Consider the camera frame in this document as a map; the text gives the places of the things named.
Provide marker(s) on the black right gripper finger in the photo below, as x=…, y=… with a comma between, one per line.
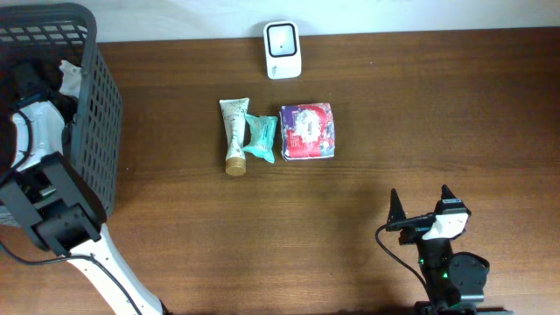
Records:
x=396, y=212
x=446, y=193

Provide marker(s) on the teal toilet tissue wipes pack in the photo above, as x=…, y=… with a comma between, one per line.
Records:
x=262, y=135

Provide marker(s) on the white tube gold cap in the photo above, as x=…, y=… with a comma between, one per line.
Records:
x=233, y=114

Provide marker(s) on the grey plastic mesh basket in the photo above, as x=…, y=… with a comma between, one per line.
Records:
x=46, y=35

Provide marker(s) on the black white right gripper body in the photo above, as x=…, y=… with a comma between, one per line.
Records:
x=416, y=221

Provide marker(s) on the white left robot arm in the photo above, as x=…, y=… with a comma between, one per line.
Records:
x=51, y=202

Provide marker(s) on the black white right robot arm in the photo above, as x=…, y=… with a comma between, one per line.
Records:
x=453, y=281

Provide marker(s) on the red purple tissue pack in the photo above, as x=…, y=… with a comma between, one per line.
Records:
x=307, y=131

